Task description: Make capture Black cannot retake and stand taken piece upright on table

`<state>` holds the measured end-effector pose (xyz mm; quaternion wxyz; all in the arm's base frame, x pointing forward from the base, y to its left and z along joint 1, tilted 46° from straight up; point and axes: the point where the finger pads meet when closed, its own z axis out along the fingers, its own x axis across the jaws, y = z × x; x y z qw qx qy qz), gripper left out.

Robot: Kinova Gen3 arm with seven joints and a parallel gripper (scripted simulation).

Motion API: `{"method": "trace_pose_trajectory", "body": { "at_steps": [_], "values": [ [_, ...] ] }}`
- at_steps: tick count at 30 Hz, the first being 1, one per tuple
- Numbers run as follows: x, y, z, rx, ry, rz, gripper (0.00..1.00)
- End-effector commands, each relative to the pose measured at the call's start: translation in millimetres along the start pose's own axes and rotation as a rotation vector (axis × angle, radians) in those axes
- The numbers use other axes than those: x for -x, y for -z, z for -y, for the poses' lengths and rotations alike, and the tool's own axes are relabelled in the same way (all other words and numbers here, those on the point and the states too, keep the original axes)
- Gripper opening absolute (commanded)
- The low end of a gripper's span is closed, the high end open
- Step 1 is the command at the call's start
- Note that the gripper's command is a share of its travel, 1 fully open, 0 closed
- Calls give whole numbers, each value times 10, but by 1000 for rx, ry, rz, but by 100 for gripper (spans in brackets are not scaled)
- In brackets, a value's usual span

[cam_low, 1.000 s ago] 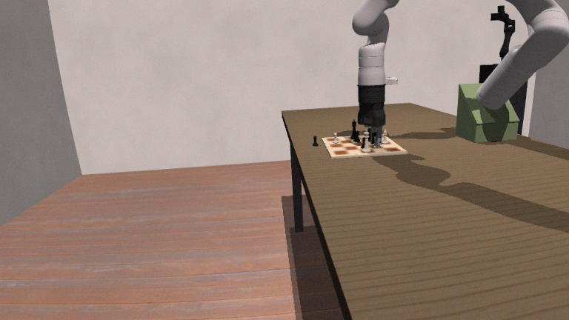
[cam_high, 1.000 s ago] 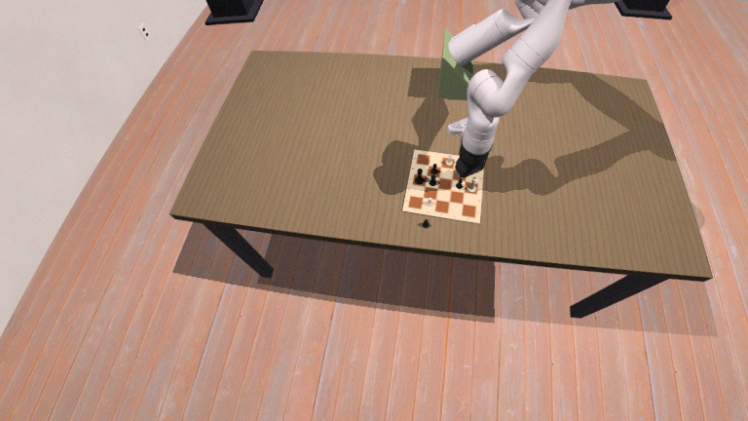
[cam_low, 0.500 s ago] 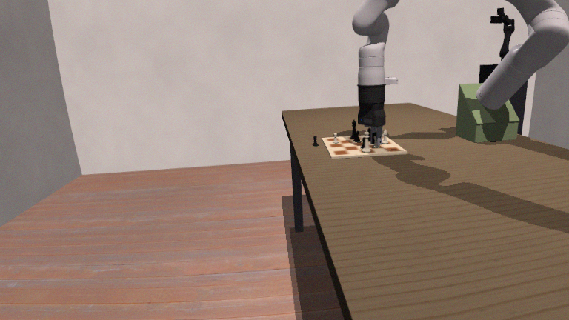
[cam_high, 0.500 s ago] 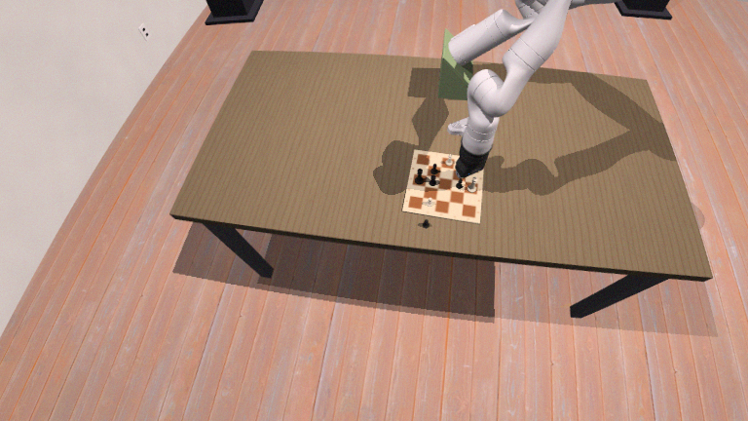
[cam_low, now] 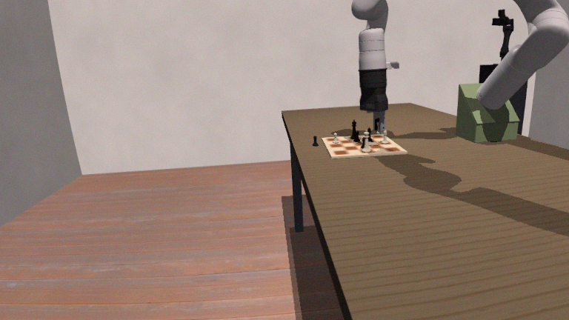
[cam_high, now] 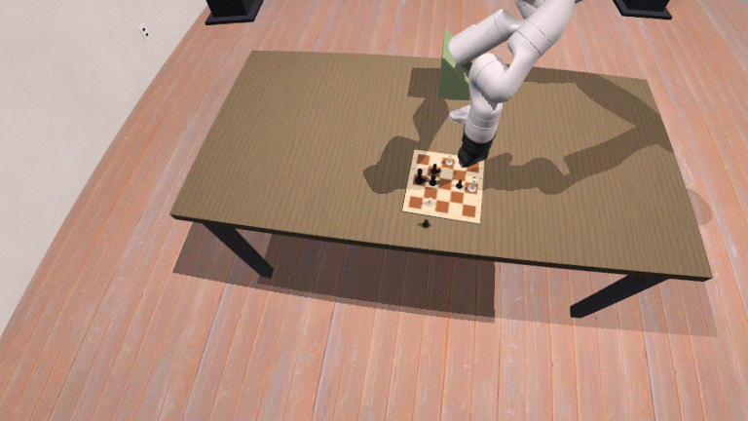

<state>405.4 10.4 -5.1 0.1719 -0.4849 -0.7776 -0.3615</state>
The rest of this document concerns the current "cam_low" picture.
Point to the chessboard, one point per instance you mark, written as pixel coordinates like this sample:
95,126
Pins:
347,148

